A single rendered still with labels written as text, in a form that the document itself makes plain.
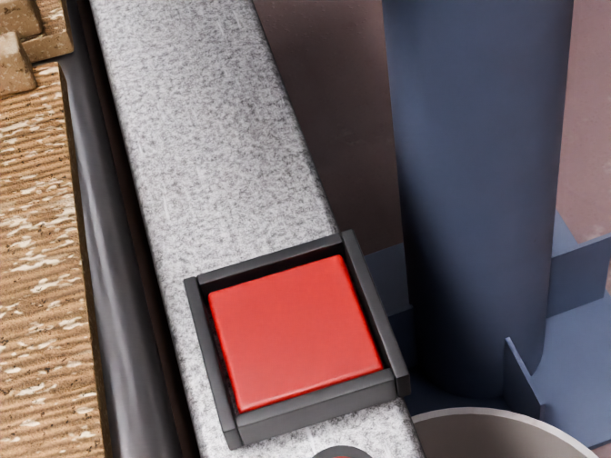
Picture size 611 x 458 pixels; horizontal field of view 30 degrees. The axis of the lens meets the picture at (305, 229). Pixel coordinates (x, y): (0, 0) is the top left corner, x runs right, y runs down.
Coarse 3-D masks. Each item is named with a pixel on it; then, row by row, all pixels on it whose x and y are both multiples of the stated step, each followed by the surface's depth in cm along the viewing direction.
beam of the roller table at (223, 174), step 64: (128, 0) 62; (192, 0) 61; (128, 64) 59; (192, 64) 58; (256, 64) 58; (128, 128) 56; (192, 128) 56; (256, 128) 55; (192, 192) 53; (256, 192) 53; (320, 192) 52; (192, 256) 51; (256, 256) 51; (192, 320) 49; (192, 384) 47; (256, 448) 45; (320, 448) 45; (384, 448) 44
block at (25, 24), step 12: (0, 0) 56; (12, 0) 56; (24, 0) 56; (0, 12) 56; (12, 12) 56; (24, 12) 57; (36, 12) 57; (0, 24) 57; (12, 24) 57; (24, 24) 57; (36, 24) 57; (24, 36) 58
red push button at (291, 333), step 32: (224, 288) 48; (256, 288) 48; (288, 288) 48; (320, 288) 47; (352, 288) 47; (224, 320) 47; (256, 320) 47; (288, 320) 47; (320, 320) 46; (352, 320) 46; (224, 352) 46; (256, 352) 46; (288, 352) 46; (320, 352) 46; (352, 352) 45; (256, 384) 45; (288, 384) 45; (320, 384) 45
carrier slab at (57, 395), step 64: (0, 128) 54; (64, 128) 54; (0, 192) 52; (64, 192) 51; (0, 256) 50; (64, 256) 49; (0, 320) 48; (64, 320) 47; (0, 384) 46; (64, 384) 45; (0, 448) 44; (64, 448) 44
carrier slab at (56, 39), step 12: (36, 0) 60; (48, 0) 59; (60, 0) 59; (48, 12) 59; (60, 12) 59; (48, 24) 58; (60, 24) 58; (36, 36) 58; (48, 36) 58; (60, 36) 58; (72, 36) 60; (24, 48) 58; (36, 48) 58; (48, 48) 58; (60, 48) 59; (72, 48) 59; (36, 60) 59
